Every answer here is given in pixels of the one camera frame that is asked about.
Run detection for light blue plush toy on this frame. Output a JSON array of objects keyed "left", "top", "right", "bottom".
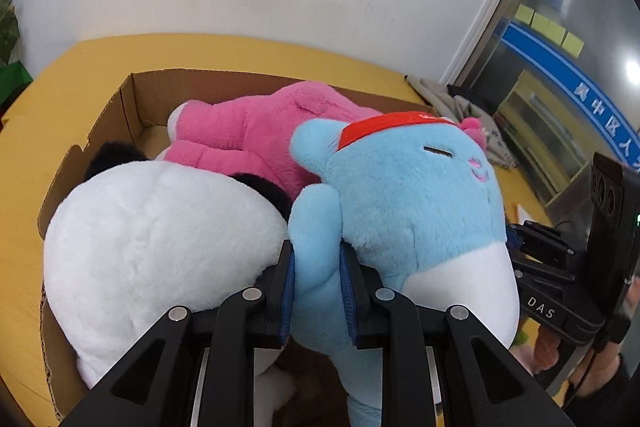
[{"left": 288, "top": 112, "right": 520, "bottom": 426}]

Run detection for grey folded cloth bag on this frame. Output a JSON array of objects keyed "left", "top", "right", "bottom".
[{"left": 405, "top": 76, "right": 516, "bottom": 169}]

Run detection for green potted plant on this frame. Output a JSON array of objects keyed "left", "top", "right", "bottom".
[{"left": 0, "top": 0, "right": 20, "bottom": 66}]

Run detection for black cable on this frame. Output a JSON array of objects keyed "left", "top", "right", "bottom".
[{"left": 564, "top": 345, "right": 601, "bottom": 408}]

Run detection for brown cardboard box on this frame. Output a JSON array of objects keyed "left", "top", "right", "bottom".
[{"left": 37, "top": 67, "right": 436, "bottom": 423}]

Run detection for black tracking camera box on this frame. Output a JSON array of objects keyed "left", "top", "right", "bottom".
[{"left": 575, "top": 153, "right": 639, "bottom": 322}]

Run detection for yellow sticky notes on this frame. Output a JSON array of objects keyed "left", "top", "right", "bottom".
[{"left": 515, "top": 4, "right": 585, "bottom": 58}]

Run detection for blue banner strip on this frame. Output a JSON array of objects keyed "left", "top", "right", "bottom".
[{"left": 500, "top": 23, "right": 640, "bottom": 172}]

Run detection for white plush toy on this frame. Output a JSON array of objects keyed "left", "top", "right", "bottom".
[{"left": 43, "top": 141, "right": 295, "bottom": 426}]

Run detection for pink plush bear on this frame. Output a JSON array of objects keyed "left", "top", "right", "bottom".
[{"left": 155, "top": 79, "right": 490, "bottom": 200}]

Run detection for green covered side table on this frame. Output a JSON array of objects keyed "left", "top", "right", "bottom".
[{"left": 0, "top": 61, "right": 32, "bottom": 105}]

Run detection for dark sleeved right forearm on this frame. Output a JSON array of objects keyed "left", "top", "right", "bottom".
[{"left": 562, "top": 351, "right": 639, "bottom": 426}]

